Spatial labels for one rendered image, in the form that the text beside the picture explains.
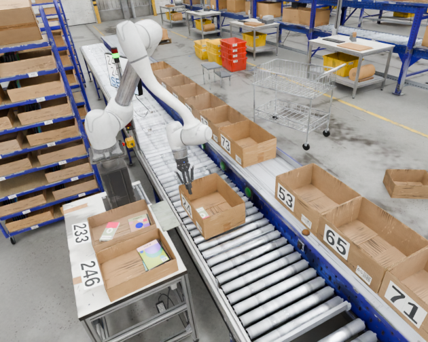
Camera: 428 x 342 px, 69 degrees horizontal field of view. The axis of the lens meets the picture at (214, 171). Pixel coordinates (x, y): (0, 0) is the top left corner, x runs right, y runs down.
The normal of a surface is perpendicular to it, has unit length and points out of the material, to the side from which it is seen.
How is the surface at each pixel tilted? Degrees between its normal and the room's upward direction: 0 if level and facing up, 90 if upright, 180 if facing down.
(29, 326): 0
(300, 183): 90
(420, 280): 0
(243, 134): 90
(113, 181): 90
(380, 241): 0
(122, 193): 90
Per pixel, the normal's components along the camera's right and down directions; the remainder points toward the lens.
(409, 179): -0.14, 0.54
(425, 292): -0.08, -0.84
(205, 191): 0.45, 0.46
